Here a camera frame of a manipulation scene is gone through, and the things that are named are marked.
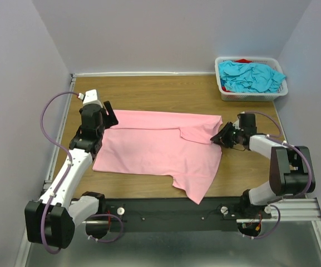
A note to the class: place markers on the turquoise t shirt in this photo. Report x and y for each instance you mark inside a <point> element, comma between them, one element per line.
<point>249,77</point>

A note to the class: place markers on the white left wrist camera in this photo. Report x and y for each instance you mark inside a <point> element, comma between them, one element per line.
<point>89,97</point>

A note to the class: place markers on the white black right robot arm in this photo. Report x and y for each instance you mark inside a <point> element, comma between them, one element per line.
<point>291,173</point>

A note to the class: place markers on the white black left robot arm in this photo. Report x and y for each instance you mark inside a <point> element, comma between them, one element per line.
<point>52,219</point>

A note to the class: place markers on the pink t shirt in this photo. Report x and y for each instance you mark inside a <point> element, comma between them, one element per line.
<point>165,144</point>

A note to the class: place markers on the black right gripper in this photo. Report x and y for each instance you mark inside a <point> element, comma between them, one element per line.
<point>221,136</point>

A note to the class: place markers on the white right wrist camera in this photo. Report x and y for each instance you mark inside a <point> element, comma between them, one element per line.
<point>240,122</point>

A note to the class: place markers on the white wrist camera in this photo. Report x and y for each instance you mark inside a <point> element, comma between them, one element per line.
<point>240,122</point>
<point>89,97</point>

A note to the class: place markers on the aluminium front frame rail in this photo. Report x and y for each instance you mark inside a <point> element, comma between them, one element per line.
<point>290,210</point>

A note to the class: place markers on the red t shirt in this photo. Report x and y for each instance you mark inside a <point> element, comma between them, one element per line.
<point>243,61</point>

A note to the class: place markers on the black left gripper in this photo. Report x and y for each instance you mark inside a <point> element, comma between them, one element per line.
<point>112,119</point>

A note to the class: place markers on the white plastic laundry basket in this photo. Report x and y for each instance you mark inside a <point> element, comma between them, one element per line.
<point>232,96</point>

